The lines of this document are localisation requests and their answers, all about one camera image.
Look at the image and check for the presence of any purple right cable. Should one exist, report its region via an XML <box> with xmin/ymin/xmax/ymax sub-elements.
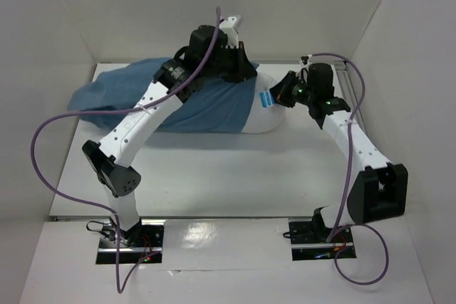
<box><xmin>302</xmin><ymin>53</ymin><xmax>390</xmax><ymax>286</ymax></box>

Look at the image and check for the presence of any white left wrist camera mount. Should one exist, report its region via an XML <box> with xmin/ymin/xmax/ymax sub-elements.
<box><xmin>219</xmin><ymin>15</ymin><xmax>244</xmax><ymax>48</ymax></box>

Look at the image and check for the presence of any purple cable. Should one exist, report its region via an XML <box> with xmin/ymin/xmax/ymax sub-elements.
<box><xmin>302</xmin><ymin>53</ymin><xmax>390</xmax><ymax>286</ymax></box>
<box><xmin>30</xmin><ymin>5</ymin><xmax>222</xmax><ymax>294</ymax></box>

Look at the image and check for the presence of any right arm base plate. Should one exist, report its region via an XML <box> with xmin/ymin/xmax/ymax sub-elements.
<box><xmin>282</xmin><ymin>220</ymin><xmax>357</xmax><ymax>261</ymax></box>

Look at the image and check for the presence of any white pillow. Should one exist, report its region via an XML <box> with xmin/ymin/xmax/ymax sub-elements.
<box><xmin>242</xmin><ymin>72</ymin><xmax>286</xmax><ymax>134</ymax></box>

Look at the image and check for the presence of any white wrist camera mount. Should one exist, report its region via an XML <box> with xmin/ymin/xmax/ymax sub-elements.
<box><xmin>299</xmin><ymin>54</ymin><xmax>314</xmax><ymax>69</ymax></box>
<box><xmin>219</xmin><ymin>15</ymin><xmax>244</xmax><ymax>48</ymax></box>

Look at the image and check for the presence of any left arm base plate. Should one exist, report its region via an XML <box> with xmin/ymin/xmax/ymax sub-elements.
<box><xmin>86</xmin><ymin>220</ymin><xmax>165</xmax><ymax>265</ymax></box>

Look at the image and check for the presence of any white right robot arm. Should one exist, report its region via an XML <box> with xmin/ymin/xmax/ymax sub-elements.
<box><xmin>261</xmin><ymin>63</ymin><xmax>408</xmax><ymax>241</ymax></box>

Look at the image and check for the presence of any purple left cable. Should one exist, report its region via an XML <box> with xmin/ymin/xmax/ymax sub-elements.
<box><xmin>30</xmin><ymin>5</ymin><xmax>222</xmax><ymax>294</ymax></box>

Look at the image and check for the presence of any aluminium frame rail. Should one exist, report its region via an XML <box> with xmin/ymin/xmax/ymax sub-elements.
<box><xmin>333</xmin><ymin>60</ymin><xmax>360</xmax><ymax>109</ymax></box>

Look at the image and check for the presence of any blue pillowcase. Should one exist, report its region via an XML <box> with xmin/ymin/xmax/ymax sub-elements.
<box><xmin>67</xmin><ymin>58</ymin><xmax>257</xmax><ymax>133</ymax></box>

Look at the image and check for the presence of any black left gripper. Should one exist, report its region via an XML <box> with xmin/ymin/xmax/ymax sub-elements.
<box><xmin>202</xmin><ymin>41</ymin><xmax>258</xmax><ymax>84</ymax></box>

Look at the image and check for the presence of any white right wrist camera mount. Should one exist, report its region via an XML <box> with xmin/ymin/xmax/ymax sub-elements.
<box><xmin>299</xmin><ymin>54</ymin><xmax>314</xmax><ymax>69</ymax></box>

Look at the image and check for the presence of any blue white pillow tag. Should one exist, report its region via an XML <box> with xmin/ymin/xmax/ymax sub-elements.
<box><xmin>259</xmin><ymin>90</ymin><xmax>275</xmax><ymax>108</ymax></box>

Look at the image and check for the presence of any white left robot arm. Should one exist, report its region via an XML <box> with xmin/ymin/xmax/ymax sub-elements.
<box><xmin>82</xmin><ymin>16</ymin><xmax>257</xmax><ymax>246</ymax></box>

